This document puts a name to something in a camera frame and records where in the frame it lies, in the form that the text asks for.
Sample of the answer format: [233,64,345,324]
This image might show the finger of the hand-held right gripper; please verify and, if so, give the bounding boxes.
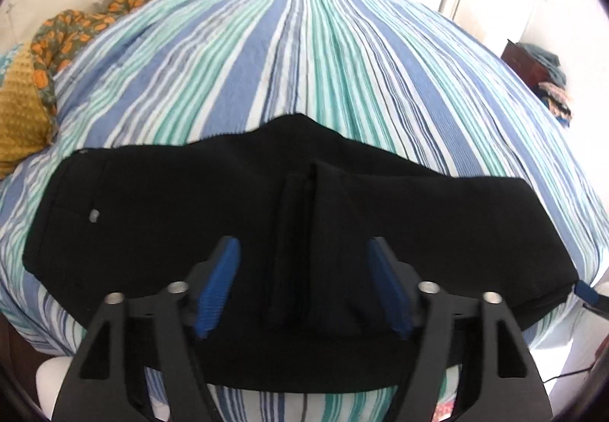
[573,279,609,323]

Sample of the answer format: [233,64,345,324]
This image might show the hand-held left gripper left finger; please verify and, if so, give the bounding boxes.
[51,235,241,422]

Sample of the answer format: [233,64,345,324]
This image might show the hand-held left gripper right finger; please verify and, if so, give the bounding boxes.
[367,236,555,422]

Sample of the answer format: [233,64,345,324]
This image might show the black pants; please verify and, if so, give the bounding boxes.
[23,113,582,392]

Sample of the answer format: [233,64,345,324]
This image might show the red patterned rug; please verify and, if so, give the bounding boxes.
[435,396,464,422]

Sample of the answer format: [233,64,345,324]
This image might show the white stool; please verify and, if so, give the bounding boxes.
[37,355,72,422]

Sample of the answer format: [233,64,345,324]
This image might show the mixed colourful clothes pile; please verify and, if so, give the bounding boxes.
[540,82,574,128]

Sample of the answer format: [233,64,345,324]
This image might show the blue-grey clothes heap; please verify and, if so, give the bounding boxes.
[521,43,567,87]

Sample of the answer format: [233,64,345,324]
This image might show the striped bed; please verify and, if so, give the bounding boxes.
[0,0,609,422]

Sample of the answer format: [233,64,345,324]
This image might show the mustard yellow cushion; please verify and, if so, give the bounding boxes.
[0,53,58,177]

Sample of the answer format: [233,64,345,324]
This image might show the teal patterned pillow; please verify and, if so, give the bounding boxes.
[0,43,24,85]

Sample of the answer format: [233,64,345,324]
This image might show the black cable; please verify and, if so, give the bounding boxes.
[542,358,600,382]

